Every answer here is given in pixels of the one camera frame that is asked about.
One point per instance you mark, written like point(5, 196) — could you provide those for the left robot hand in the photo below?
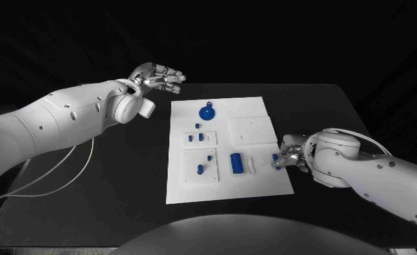
point(164, 77)

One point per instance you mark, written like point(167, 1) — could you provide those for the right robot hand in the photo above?
point(291, 157)

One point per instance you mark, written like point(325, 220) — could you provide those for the blue long peg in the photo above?
point(276, 157)

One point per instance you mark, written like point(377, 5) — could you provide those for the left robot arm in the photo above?
point(66, 117)

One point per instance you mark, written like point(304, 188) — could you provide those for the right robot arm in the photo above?
point(359, 169)

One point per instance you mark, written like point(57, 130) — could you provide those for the white task board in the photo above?
point(224, 146)

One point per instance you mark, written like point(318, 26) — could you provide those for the large blue cylinder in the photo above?
point(237, 163)

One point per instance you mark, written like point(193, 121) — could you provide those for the blue gear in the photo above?
point(207, 112)

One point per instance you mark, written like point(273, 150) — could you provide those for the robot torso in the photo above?
point(250, 235)

